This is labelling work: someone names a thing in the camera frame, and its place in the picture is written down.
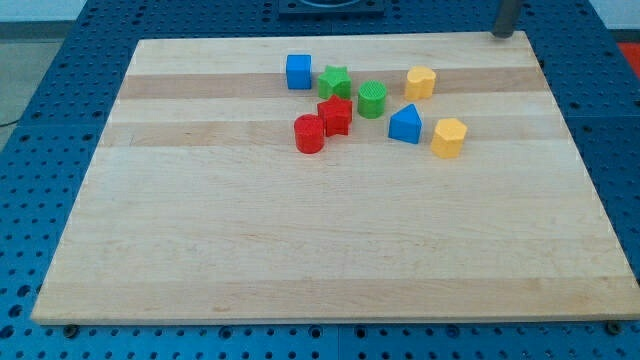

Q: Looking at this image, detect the yellow heart block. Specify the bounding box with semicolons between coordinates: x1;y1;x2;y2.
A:
404;66;437;100

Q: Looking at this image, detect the red cylinder block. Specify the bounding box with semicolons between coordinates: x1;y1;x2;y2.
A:
294;114;325;154

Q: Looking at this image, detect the blue triangle block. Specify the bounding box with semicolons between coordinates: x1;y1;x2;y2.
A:
388;104;422;144

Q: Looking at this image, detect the blue cube block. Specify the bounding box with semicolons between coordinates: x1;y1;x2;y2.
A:
285;54;312;90

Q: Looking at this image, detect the yellow hexagon block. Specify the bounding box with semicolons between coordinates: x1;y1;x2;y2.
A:
430;118;468;159

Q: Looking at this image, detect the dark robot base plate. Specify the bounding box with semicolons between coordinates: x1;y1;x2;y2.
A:
275;0;385;18

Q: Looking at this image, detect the green star block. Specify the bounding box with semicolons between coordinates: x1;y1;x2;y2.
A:
317;65;352;100

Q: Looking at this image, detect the wooden board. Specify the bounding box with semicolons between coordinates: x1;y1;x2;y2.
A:
32;31;639;325

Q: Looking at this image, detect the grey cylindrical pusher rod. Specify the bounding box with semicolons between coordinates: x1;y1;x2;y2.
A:
491;0;523;39

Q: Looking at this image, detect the green cylinder block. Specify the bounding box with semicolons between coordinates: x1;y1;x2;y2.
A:
357;80;387;119

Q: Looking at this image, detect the red star block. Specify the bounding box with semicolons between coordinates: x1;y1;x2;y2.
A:
317;95;353;137

